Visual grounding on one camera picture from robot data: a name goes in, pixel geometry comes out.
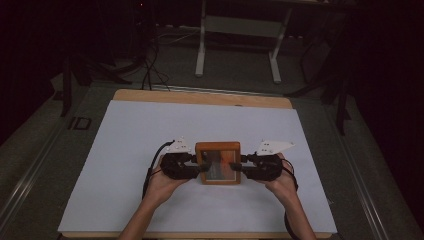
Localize black floor socket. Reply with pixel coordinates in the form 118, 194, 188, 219
68, 116, 93, 131

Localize metal floor rail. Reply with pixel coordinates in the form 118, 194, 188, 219
0, 129, 68, 228
324, 103, 391, 240

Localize black floor cables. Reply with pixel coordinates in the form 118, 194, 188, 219
141, 33, 171, 92

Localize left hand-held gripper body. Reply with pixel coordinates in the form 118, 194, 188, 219
159, 136, 198, 180

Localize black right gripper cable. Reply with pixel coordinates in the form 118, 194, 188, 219
281, 159, 300, 240

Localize wooden table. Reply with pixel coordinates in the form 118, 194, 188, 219
61, 88, 334, 240

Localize person's right hand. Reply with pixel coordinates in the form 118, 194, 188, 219
264, 153, 298, 204

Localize white metal desk frame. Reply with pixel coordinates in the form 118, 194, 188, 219
194, 0, 293, 84

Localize dark metal stand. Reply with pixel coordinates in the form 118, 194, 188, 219
59, 49, 134, 118
286, 33, 354, 136

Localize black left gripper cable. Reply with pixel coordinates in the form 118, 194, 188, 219
142, 139, 176, 201

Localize white table mat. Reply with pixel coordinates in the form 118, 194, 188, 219
57, 99, 338, 234

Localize person's left hand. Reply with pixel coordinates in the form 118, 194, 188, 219
146, 158, 191, 204

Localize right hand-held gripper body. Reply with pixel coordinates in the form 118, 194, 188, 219
244, 139, 296, 183

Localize wooden picture frame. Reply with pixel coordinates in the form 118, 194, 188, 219
195, 141, 242, 186

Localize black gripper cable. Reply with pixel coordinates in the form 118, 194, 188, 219
142, 139, 176, 201
281, 159, 300, 240

